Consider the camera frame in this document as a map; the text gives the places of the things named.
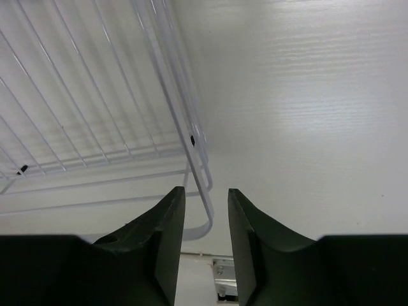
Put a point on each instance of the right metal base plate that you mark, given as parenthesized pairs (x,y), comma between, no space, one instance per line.
(224,279)

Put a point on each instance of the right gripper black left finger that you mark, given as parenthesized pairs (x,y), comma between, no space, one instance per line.
(144,266)

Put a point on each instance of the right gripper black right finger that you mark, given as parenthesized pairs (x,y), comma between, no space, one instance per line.
(274,265)

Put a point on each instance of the white wire dish rack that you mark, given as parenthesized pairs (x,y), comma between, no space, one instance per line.
(99,117)

